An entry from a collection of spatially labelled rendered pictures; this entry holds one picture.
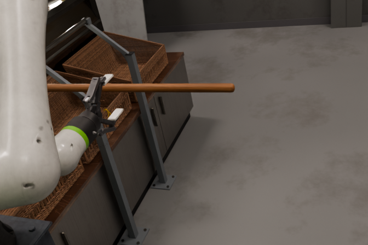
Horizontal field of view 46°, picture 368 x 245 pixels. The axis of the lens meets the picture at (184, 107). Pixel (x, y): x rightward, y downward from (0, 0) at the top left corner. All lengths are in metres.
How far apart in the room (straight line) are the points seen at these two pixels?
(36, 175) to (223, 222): 1.87
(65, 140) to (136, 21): 3.60
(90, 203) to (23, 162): 1.46
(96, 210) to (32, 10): 1.48
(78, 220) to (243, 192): 1.07
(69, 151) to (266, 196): 1.72
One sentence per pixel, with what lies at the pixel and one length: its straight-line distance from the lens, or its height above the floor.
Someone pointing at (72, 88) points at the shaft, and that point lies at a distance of 1.65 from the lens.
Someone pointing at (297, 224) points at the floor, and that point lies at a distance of 2.56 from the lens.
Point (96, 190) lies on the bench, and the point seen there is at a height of 0.47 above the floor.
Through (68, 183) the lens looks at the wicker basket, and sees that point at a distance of 2.19.
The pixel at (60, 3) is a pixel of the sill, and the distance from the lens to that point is 2.97.
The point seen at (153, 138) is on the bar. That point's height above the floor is 0.38.
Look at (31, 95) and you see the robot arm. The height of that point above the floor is 1.50.
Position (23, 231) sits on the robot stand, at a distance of 1.07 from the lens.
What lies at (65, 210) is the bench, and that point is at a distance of 2.11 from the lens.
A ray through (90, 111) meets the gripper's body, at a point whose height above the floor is 1.23.
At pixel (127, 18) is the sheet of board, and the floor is 0.46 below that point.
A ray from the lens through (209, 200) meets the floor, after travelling 2.75.
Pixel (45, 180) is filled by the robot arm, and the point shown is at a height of 1.39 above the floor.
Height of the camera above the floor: 1.85
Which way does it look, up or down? 30 degrees down
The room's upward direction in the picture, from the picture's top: 12 degrees counter-clockwise
